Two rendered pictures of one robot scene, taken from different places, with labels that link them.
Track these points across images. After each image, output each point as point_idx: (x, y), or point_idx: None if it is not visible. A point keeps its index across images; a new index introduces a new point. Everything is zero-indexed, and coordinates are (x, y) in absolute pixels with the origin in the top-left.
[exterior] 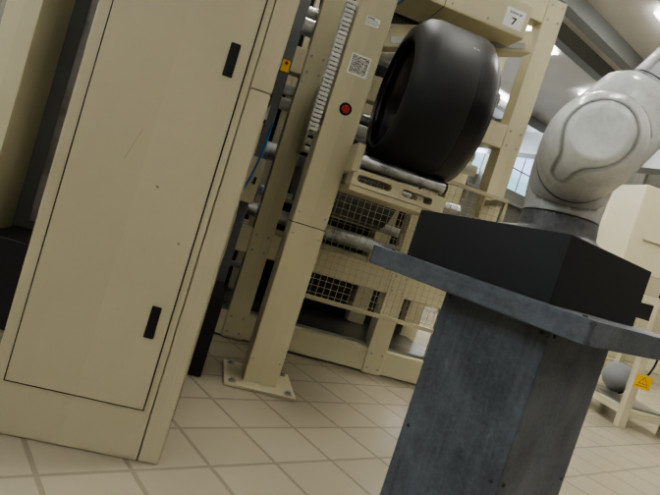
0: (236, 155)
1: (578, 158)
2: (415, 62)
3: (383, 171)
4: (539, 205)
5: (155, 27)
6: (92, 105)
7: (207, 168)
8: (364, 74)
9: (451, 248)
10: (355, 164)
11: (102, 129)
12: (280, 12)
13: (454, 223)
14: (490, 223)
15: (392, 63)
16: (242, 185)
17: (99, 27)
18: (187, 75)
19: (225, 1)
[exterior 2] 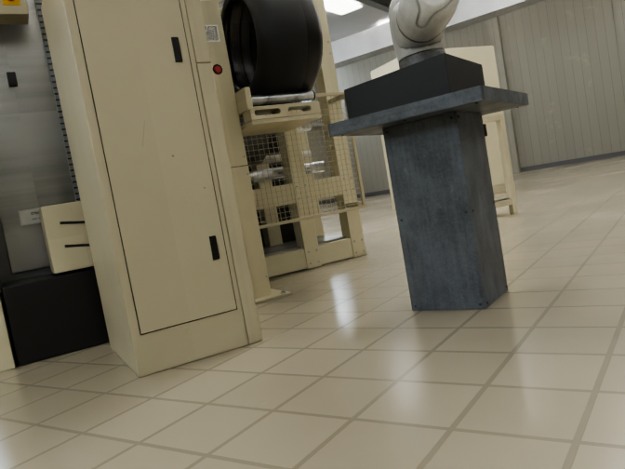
0: (210, 112)
1: (431, 7)
2: (253, 12)
3: (268, 101)
4: (410, 53)
5: (118, 48)
6: (104, 119)
7: (197, 128)
8: (218, 37)
9: (377, 100)
10: (248, 104)
11: (119, 132)
12: (190, 5)
13: (370, 86)
14: (393, 73)
15: (223, 24)
16: (223, 130)
17: (81, 63)
18: (153, 72)
19: (153, 11)
